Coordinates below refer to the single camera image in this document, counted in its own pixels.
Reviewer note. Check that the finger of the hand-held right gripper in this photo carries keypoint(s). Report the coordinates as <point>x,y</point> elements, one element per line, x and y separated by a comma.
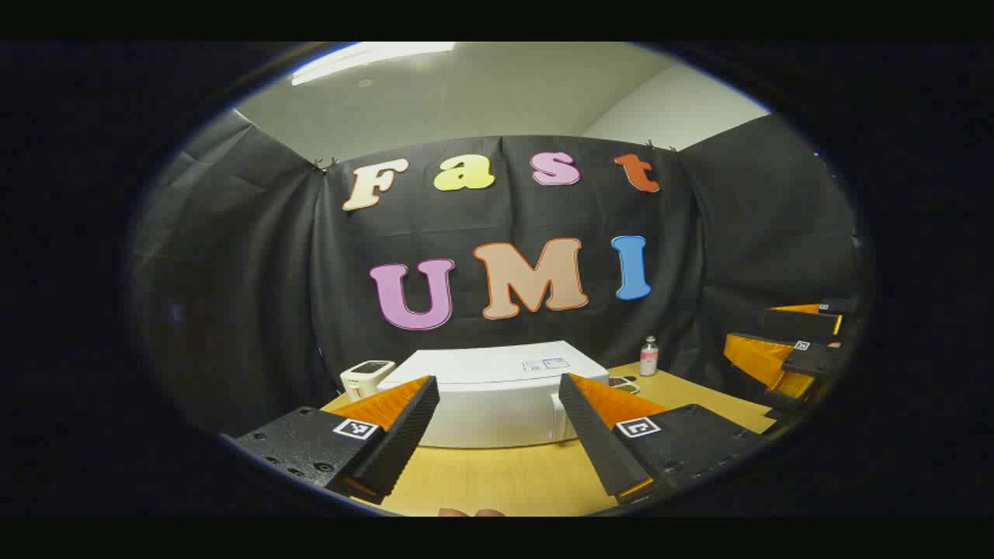
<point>811,361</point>
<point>800,322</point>

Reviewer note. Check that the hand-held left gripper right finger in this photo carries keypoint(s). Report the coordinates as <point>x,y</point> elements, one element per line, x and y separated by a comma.
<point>598,442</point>

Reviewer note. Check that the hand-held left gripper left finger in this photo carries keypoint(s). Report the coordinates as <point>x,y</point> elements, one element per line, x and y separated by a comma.
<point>404,439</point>

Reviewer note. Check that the white microwave oven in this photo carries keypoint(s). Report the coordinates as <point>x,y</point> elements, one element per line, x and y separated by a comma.
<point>481,373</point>

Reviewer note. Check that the white divided dish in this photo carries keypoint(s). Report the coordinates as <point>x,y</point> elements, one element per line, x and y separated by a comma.
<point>625,384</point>

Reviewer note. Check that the white toaster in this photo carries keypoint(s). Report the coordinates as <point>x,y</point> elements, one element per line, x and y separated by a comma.
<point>365,376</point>

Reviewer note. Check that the clear bottle with pink label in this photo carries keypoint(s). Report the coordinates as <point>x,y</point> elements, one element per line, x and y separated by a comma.
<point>648,359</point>

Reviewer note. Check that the black backdrop cloth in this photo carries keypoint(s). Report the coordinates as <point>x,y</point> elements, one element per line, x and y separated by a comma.
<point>256,272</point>

